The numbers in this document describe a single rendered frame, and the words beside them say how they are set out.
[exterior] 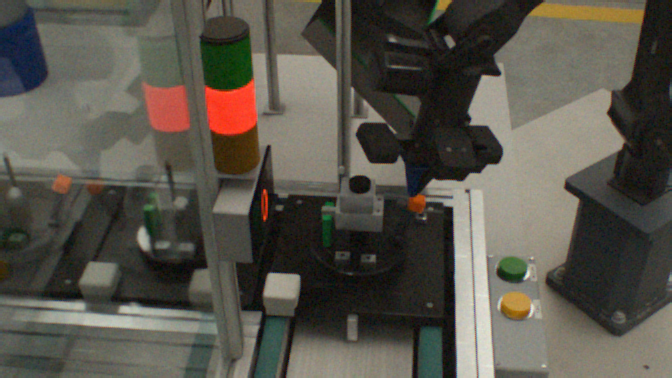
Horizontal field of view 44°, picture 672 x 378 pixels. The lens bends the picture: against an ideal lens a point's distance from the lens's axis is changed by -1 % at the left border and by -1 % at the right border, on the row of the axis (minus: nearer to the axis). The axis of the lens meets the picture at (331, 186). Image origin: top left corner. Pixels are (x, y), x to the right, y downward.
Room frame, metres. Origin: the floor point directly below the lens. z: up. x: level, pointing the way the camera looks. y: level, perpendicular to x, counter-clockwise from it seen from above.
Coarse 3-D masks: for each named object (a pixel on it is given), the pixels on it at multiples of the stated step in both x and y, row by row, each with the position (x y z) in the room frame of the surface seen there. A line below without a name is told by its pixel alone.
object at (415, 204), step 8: (400, 200) 0.88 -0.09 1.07; (408, 200) 0.88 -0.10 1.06; (416, 200) 0.87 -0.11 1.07; (424, 200) 0.87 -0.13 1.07; (408, 208) 0.87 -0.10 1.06; (416, 208) 0.87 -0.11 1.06; (408, 216) 0.87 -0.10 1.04; (400, 224) 0.87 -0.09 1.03; (408, 224) 0.87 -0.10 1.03; (400, 232) 0.87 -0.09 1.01
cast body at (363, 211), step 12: (348, 180) 0.90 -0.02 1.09; (360, 180) 0.89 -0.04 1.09; (372, 180) 0.90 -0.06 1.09; (348, 192) 0.87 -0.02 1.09; (360, 192) 0.87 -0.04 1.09; (372, 192) 0.87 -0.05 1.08; (336, 204) 0.89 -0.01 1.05; (348, 204) 0.86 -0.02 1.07; (360, 204) 0.86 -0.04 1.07; (372, 204) 0.86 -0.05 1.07; (336, 216) 0.87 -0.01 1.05; (348, 216) 0.86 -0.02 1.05; (360, 216) 0.86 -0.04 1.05; (372, 216) 0.86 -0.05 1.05; (336, 228) 0.87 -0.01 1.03; (348, 228) 0.86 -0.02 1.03; (360, 228) 0.86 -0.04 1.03; (372, 228) 0.86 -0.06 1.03
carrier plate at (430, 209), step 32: (288, 224) 0.94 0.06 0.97; (416, 224) 0.94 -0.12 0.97; (288, 256) 0.87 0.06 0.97; (416, 256) 0.87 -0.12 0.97; (320, 288) 0.81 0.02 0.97; (352, 288) 0.81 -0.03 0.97; (384, 288) 0.81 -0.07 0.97; (416, 288) 0.81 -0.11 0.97; (384, 320) 0.76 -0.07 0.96; (416, 320) 0.76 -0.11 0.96
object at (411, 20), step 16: (352, 0) 1.11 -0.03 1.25; (400, 0) 1.18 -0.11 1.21; (416, 0) 1.20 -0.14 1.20; (432, 0) 1.20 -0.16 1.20; (368, 16) 1.10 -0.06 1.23; (384, 16) 1.09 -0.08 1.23; (400, 16) 1.14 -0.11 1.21; (416, 16) 1.16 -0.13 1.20; (432, 16) 1.14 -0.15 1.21; (400, 32) 1.09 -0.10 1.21; (416, 32) 1.08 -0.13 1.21
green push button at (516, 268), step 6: (504, 258) 0.86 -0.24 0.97; (510, 258) 0.86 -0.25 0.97; (516, 258) 0.86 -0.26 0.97; (504, 264) 0.85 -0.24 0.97; (510, 264) 0.85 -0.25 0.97; (516, 264) 0.85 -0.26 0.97; (522, 264) 0.85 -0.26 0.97; (498, 270) 0.85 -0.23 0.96; (504, 270) 0.84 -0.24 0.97; (510, 270) 0.84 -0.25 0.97; (516, 270) 0.84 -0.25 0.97; (522, 270) 0.84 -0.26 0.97; (504, 276) 0.83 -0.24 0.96; (510, 276) 0.83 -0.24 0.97; (516, 276) 0.83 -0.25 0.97; (522, 276) 0.83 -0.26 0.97
